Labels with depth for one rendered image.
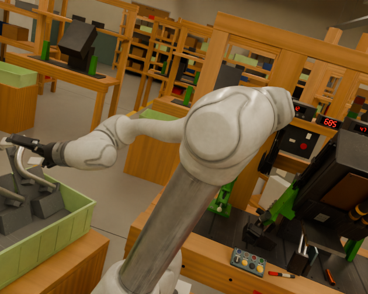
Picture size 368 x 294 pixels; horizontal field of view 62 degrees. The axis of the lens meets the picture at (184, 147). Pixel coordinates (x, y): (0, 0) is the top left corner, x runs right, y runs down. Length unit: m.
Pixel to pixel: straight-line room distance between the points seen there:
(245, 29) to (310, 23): 9.96
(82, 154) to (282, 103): 0.61
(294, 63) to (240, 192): 0.81
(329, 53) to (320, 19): 9.99
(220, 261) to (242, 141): 1.02
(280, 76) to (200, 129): 1.31
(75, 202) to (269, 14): 10.54
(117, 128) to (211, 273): 0.80
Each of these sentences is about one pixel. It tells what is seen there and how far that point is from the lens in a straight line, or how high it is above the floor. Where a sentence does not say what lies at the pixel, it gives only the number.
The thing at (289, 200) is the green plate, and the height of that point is 1.20.
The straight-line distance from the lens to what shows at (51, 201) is 1.55.
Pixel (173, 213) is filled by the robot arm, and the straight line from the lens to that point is 0.64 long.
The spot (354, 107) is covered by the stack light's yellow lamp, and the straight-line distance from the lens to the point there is 1.87.
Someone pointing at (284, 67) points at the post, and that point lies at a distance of 1.77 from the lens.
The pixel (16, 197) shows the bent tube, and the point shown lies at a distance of 1.45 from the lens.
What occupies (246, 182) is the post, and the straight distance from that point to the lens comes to 1.91.
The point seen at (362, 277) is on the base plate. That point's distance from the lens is 1.92.
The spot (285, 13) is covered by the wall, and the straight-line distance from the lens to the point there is 11.59.
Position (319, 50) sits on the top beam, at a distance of 1.79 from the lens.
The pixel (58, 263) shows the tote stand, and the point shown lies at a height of 0.79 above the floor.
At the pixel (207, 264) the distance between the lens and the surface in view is 1.47.
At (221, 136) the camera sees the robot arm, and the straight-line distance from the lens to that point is 0.49.
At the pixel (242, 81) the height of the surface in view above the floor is 1.13.
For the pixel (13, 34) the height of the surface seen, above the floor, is 0.94.
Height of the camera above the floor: 1.76
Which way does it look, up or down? 19 degrees down
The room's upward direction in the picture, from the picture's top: 17 degrees clockwise
